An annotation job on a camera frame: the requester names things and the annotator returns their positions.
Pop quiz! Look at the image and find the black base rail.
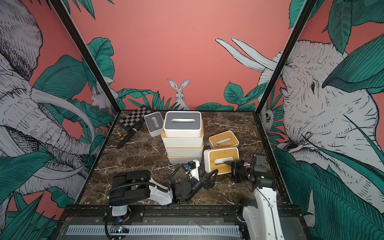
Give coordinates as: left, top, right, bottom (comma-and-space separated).
59, 204, 302, 224

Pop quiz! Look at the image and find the yellow lid tissue box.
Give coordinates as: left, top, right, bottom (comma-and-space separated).
167, 156, 203, 164

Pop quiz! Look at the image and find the black frame post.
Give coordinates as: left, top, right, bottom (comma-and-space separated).
50, 1, 121, 115
255, 0, 317, 116

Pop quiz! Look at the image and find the grey lid tissue box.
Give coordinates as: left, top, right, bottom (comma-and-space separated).
144, 112, 164, 137
163, 111, 203, 138

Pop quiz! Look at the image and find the black white chessboard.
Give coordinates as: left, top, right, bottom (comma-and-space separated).
118, 105, 153, 131

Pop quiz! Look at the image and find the green circuit board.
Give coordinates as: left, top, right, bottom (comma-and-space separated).
111, 226, 130, 235

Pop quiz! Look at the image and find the white slotted cable duct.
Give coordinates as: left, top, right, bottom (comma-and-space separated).
65, 225, 241, 237

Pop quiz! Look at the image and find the small bamboo lid tissue box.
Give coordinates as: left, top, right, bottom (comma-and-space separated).
209, 131, 240, 149

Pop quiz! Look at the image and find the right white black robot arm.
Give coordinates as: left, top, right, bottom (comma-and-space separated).
225, 160, 285, 240

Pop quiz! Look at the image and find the left black frame post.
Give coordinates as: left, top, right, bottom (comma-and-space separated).
50, 1, 121, 115

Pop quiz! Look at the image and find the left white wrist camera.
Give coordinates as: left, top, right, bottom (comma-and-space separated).
186, 160, 200, 181

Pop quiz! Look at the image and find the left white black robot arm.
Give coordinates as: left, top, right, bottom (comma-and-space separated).
106, 160, 219, 223

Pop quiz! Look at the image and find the right black frame post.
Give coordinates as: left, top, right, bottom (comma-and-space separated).
255, 0, 317, 116

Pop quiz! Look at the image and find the large bamboo lid tissue box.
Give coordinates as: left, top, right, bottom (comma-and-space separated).
165, 147, 204, 158

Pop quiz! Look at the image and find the edge bamboo tissue box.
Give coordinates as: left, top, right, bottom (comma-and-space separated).
204, 147, 239, 175

